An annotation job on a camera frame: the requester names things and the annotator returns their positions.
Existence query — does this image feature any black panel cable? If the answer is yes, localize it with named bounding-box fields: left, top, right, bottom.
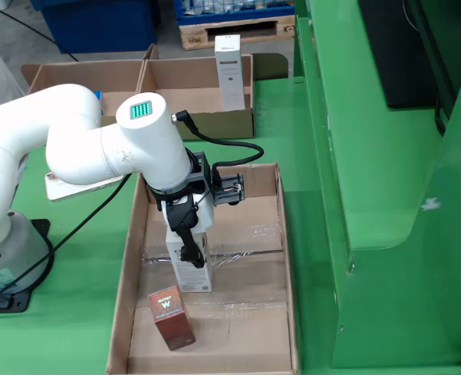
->
left=434, top=91, right=449, bottom=137

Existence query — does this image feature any wooden pallet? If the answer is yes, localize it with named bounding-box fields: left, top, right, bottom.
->
left=178, top=13, right=296, bottom=51

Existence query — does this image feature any blue wire mesh crate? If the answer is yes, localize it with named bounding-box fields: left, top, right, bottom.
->
left=173, top=0, right=296, bottom=25

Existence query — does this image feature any smartphone in clear case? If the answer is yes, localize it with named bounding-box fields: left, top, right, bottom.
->
left=45, top=171, right=124, bottom=202

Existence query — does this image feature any blue product box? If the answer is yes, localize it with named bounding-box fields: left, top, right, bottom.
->
left=92, top=90, right=106, bottom=117

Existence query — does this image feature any dark green rounded panel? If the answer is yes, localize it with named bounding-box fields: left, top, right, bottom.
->
left=252, top=52, right=290, bottom=80

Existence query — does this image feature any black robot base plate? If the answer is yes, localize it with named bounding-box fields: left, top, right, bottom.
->
left=0, top=218, right=55, bottom=314

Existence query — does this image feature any thick black camera cable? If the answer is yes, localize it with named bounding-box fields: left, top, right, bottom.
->
left=173, top=110, right=265, bottom=184

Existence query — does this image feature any brown box with W print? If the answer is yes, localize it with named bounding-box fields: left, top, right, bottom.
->
left=148, top=286, right=197, bottom=352

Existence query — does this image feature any open cardboard box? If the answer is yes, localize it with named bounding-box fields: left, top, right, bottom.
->
left=21, top=59, right=145, bottom=128
left=130, top=43, right=256, bottom=142

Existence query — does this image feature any thin black floor cable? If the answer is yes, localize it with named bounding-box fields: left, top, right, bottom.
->
left=0, top=2, right=80, bottom=63

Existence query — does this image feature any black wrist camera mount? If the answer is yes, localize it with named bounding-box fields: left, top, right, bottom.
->
left=185, top=151, right=247, bottom=207

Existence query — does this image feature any green metal cabinet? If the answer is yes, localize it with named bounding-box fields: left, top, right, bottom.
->
left=292, top=0, right=461, bottom=370

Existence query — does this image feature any tall white and grey box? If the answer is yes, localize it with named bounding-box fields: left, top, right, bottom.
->
left=213, top=34, right=246, bottom=112

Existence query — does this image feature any cow print hand cream box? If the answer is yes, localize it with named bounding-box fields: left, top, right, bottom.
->
left=164, top=228, right=213, bottom=293

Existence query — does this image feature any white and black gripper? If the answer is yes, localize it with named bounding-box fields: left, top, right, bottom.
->
left=148, top=186, right=216, bottom=269

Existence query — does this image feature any shallow cardboard tray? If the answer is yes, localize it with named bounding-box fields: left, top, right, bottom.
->
left=105, top=162, right=300, bottom=375

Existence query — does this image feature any blue plastic bin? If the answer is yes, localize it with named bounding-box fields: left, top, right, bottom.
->
left=30, top=0, right=158, bottom=55

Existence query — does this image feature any dark flat panel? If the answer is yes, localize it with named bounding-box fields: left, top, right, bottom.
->
left=358, top=0, right=439, bottom=109

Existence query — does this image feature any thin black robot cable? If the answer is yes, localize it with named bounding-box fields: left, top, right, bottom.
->
left=0, top=173, right=132, bottom=309

